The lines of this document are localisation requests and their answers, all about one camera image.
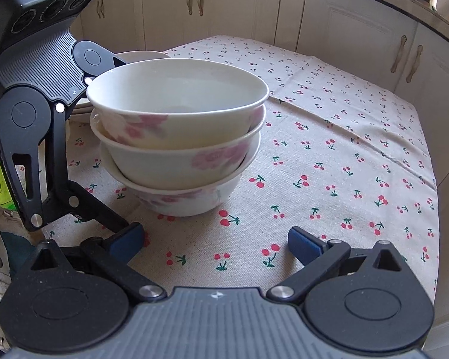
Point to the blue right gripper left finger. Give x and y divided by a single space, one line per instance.
122 245

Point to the white bowl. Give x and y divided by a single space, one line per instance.
175 103
183 203
182 169

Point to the white kitchen cabinets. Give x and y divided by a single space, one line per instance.
394 44

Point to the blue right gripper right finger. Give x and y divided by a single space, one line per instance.
315 253

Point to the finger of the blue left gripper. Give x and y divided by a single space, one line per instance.
70 198

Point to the cherry print tablecloth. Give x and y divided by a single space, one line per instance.
339 157

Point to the white bowl front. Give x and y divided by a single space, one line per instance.
183 203

